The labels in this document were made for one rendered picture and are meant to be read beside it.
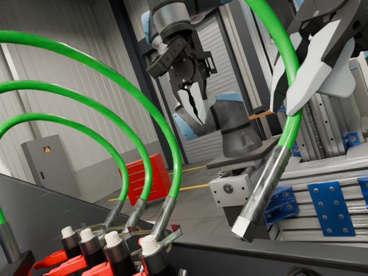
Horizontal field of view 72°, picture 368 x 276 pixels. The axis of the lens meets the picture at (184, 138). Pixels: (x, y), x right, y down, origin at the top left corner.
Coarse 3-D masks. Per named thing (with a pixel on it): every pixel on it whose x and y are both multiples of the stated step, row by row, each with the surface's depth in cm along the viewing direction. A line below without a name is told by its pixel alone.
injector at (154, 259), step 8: (160, 248) 26; (144, 256) 26; (152, 256) 26; (160, 256) 26; (144, 264) 26; (152, 264) 26; (160, 264) 26; (168, 264) 27; (152, 272) 26; (160, 272) 26; (168, 272) 26; (184, 272) 29
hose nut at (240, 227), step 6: (240, 216) 23; (234, 222) 24; (240, 222) 22; (246, 222) 22; (234, 228) 22; (240, 228) 22; (246, 228) 22; (252, 228) 22; (240, 234) 22; (246, 234) 22; (252, 234) 22; (246, 240) 22
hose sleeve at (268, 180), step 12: (276, 156) 24; (288, 156) 24; (264, 168) 24; (276, 168) 24; (264, 180) 24; (276, 180) 24; (252, 192) 24; (264, 192) 23; (252, 204) 23; (264, 204) 23; (252, 216) 22
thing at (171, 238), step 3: (171, 234) 30; (174, 234) 30; (177, 234) 29; (180, 234) 29; (168, 237) 29; (171, 237) 29; (174, 237) 29; (177, 237) 29; (162, 240) 29; (165, 240) 29; (168, 240) 28; (171, 240) 28; (165, 243) 28; (168, 243) 28; (165, 246) 27
